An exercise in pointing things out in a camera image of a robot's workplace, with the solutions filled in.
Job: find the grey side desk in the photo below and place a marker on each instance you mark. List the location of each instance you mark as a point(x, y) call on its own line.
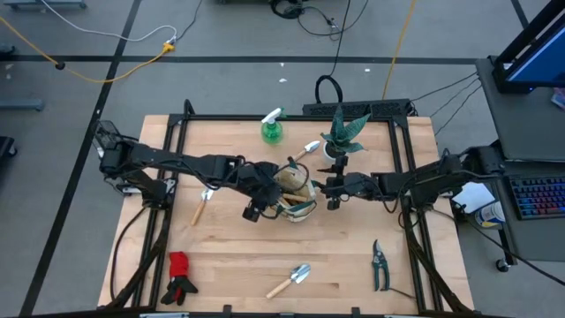
point(521, 123)

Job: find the black floor stand foot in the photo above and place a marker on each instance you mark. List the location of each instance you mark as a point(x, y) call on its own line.
point(8, 146)

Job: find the green spray bottle white trigger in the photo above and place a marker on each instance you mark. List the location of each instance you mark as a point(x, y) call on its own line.
point(272, 132)

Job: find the black frame corner bracket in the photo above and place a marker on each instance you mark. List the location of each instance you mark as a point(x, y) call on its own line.
point(189, 109)

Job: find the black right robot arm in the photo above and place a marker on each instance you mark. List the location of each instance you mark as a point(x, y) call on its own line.
point(424, 181)

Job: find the red and black gardening glove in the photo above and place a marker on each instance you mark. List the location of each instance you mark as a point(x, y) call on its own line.
point(178, 265)

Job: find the cream and green gardening bag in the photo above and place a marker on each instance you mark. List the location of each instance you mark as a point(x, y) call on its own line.
point(296, 179)

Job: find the black monitor on stand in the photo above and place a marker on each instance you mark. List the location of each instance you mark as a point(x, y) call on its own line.
point(538, 57)

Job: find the black desk caster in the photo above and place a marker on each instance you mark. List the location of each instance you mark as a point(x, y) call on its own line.
point(503, 265)

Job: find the black vented control box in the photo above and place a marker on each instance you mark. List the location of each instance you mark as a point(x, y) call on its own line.
point(384, 107)

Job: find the grey metal furniture foot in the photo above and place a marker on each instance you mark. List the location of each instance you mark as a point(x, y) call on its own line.
point(22, 104)
point(44, 4)

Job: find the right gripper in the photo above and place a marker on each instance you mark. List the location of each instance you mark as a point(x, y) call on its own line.
point(357, 184)

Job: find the black frame clip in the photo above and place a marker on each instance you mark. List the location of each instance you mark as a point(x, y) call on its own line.
point(227, 310)
point(355, 311)

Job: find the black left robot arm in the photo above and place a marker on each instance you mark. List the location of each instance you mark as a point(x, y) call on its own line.
point(176, 159)

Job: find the white paper sheet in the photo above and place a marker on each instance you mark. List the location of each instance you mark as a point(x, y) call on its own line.
point(476, 196)

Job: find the white and blue canister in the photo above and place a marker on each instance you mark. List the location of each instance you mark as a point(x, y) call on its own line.
point(490, 215)

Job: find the backlit rainbow keyboard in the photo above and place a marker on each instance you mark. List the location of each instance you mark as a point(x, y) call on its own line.
point(538, 196)

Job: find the black aluminium table frame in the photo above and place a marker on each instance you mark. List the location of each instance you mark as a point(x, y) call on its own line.
point(287, 118)

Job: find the snake plant in white pot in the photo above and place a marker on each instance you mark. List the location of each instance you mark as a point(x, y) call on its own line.
point(342, 132)

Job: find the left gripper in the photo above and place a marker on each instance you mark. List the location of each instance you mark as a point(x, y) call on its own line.
point(260, 181)

